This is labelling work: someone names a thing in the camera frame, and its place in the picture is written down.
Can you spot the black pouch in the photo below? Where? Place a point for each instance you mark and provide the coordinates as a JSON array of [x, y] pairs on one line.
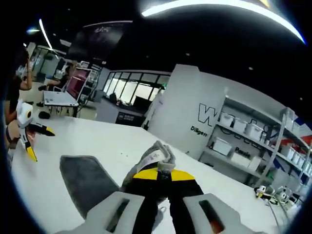
[[44, 114]]

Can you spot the white hanging coat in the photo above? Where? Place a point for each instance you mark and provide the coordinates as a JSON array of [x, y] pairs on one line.
[[156, 107]]

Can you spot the long ceiling light strip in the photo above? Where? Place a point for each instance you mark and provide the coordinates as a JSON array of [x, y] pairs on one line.
[[156, 9]]

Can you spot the rows of white storage bins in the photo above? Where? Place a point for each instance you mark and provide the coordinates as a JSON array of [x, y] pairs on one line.
[[253, 129]]

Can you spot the large dark red display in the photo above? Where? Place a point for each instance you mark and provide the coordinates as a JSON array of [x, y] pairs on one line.
[[78, 83]]

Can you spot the grey towel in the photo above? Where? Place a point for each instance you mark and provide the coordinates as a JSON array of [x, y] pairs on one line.
[[85, 175]]

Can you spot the white desk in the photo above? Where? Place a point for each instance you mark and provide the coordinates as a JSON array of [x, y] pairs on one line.
[[58, 98]]

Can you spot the dark wristband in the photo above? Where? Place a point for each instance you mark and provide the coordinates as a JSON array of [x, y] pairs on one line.
[[8, 136]]

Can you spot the person's left hand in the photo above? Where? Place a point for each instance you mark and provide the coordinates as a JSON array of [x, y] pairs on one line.
[[15, 132]]

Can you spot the grey counter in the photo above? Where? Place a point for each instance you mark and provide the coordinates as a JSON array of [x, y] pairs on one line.
[[107, 112]]

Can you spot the small white yellow toy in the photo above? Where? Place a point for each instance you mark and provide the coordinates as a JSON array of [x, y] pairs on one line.
[[260, 190]]

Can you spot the black bag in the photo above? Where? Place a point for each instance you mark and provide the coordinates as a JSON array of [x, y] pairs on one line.
[[112, 97]]

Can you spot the hanging dark screen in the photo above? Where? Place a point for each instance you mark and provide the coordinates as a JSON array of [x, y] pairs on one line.
[[97, 39]]

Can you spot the grey metal shelving unit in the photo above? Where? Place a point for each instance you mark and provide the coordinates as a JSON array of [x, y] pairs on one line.
[[279, 137]]

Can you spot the short ceiling light strip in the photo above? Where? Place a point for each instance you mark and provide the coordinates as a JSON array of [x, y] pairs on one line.
[[45, 34]]

